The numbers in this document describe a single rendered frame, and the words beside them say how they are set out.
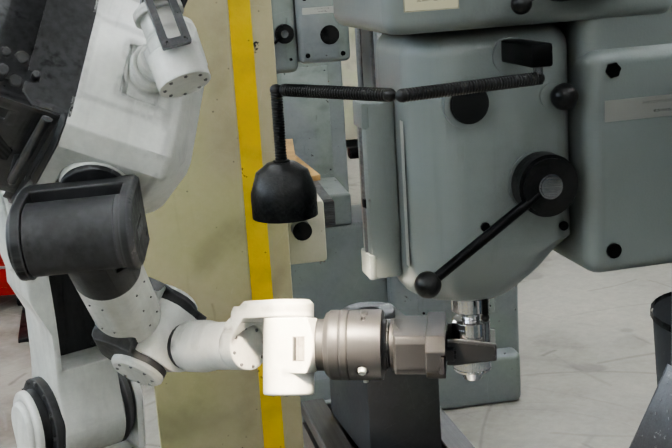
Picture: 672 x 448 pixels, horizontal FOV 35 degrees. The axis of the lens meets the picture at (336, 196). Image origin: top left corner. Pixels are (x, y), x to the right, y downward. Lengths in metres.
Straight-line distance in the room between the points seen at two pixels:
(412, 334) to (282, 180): 0.29
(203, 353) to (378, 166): 0.39
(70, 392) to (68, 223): 0.52
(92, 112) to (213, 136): 1.62
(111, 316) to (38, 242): 0.18
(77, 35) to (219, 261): 1.71
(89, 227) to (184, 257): 1.75
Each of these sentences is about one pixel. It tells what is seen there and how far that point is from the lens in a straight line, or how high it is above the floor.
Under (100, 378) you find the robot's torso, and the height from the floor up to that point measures 1.08.
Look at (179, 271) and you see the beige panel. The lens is 3.03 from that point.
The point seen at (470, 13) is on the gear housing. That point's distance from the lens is 1.14.
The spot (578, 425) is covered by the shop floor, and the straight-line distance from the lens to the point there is 4.06.
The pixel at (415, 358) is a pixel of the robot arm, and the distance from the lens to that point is 1.31.
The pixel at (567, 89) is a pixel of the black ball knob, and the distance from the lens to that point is 1.18.
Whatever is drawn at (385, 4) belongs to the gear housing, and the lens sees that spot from 1.12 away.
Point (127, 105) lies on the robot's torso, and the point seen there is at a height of 1.55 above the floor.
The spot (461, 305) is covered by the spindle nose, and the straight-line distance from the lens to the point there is 1.31.
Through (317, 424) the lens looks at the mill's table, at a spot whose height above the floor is 0.93.
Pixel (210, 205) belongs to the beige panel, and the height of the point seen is 1.06.
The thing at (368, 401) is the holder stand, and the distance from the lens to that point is 1.68.
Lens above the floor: 1.71
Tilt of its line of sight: 13 degrees down
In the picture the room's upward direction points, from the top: 4 degrees counter-clockwise
